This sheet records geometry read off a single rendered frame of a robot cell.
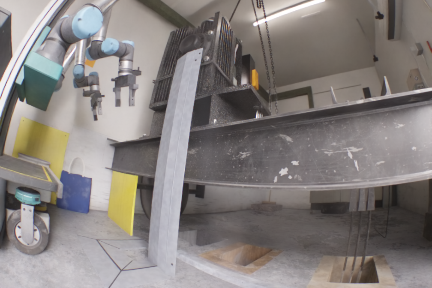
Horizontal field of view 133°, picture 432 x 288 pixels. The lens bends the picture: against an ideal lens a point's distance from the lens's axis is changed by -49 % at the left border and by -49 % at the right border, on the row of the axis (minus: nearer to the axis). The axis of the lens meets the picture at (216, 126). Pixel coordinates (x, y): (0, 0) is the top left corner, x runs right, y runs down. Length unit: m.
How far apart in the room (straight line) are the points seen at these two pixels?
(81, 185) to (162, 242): 1.01
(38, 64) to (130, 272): 0.82
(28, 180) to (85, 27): 0.54
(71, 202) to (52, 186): 0.98
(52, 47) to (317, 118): 0.99
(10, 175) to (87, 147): 1.24
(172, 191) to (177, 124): 0.28
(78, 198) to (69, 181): 0.15
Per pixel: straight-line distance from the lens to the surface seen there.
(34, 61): 0.76
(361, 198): 0.96
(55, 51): 0.80
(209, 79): 1.05
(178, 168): 0.75
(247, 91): 0.93
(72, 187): 1.65
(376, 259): 1.20
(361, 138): 0.64
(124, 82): 0.93
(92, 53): 0.99
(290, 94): 4.52
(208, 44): 1.23
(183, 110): 0.82
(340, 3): 3.20
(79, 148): 1.82
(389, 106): 0.67
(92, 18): 0.77
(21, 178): 0.70
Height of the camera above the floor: 0.41
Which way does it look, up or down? 18 degrees up
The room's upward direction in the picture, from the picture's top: 6 degrees clockwise
